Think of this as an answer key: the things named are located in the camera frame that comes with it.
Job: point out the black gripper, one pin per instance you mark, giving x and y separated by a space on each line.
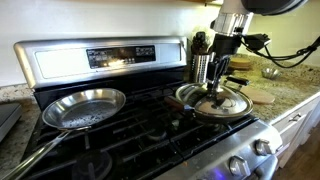
226 45

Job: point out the silver round pan lid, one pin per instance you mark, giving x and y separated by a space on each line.
233 104

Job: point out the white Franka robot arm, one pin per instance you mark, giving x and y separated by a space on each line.
230 8

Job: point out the steel pot with lid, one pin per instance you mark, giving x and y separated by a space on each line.
185 94

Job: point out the perforated steel utensil holder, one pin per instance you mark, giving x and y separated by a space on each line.
199 68

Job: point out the stack of wooden plates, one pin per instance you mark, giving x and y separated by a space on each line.
240 62

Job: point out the wooden cutting board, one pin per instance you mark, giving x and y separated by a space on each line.
260 96

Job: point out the small metal bowl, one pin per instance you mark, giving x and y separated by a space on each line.
270 73

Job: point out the silver stove knob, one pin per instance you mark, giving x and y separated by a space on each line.
239 165
263 147

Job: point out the stainless steel skillet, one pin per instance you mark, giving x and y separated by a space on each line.
83 108

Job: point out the stainless steel gas range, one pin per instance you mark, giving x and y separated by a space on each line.
60 63

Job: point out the grey flat device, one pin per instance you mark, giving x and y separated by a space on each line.
8 118

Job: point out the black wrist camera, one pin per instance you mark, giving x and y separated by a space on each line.
256 40

